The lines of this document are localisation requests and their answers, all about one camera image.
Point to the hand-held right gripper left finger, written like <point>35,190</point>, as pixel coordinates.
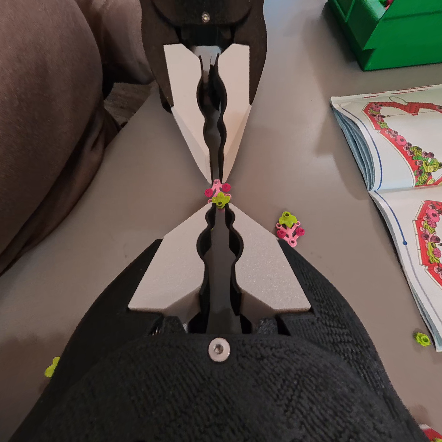
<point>165,276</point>

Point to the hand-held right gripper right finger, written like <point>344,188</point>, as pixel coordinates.
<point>272,276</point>

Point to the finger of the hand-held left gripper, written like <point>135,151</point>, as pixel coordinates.
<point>183,96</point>
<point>236,96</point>

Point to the pink lego flower assembly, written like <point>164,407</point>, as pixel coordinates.
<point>217,193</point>
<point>290,229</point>

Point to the person's left forearm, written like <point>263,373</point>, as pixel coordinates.
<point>117,38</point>

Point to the lime green lego piece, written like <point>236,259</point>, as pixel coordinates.
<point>422,339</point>
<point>51,367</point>

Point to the lego instruction booklet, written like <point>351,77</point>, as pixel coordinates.
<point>397,155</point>

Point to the person's brown clothing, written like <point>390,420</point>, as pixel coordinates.
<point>45,121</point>

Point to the green plastic bin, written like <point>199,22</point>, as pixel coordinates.
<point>390,34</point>

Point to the red printed packet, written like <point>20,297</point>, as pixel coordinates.
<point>433,434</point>

